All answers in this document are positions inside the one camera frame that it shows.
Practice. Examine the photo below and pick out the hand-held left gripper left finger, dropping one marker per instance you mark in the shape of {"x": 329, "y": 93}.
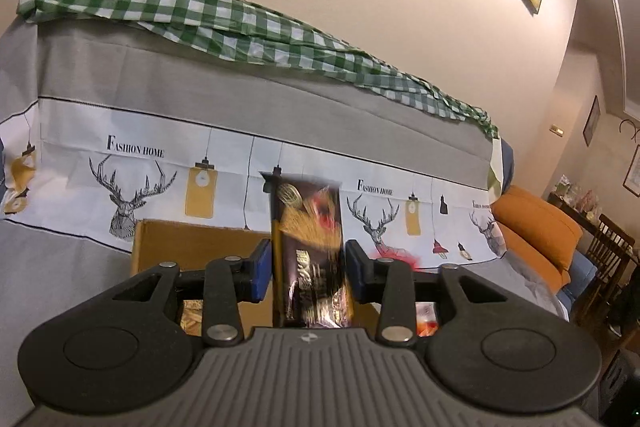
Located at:
{"x": 260, "y": 272}

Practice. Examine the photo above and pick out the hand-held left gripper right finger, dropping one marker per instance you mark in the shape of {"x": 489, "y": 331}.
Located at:
{"x": 352, "y": 267}

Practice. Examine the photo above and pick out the black snack packet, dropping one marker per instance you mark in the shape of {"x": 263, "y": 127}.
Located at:
{"x": 310, "y": 257}

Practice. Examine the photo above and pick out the brown cardboard box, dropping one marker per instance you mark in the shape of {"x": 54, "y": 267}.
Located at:
{"x": 190, "y": 242}

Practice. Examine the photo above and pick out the yellow cracker packet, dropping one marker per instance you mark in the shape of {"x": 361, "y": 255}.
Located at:
{"x": 191, "y": 317}

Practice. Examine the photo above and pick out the red snack packet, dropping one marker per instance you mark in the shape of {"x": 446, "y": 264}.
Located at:
{"x": 427, "y": 319}

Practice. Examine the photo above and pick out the orange cushion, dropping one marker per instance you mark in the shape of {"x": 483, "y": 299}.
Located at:
{"x": 530, "y": 264}
{"x": 540, "y": 222}

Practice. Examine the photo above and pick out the cluttered dark table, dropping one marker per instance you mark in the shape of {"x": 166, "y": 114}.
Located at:
{"x": 575, "y": 202}

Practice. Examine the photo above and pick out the dark wooden chair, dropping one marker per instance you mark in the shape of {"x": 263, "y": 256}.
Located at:
{"x": 607, "y": 247}

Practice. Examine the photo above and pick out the green checked cloth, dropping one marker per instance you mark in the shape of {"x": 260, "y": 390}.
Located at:
{"x": 200, "y": 12}

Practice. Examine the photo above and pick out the small dark framed picture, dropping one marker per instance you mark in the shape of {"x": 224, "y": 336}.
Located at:
{"x": 591, "y": 121}

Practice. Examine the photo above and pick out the black box device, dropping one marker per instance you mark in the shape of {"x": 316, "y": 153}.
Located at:
{"x": 620, "y": 387}

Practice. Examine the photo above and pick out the wall light switch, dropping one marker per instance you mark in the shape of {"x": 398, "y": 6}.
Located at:
{"x": 557, "y": 130}

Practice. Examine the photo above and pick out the wall hook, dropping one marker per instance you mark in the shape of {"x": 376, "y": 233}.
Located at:
{"x": 627, "y": 124}

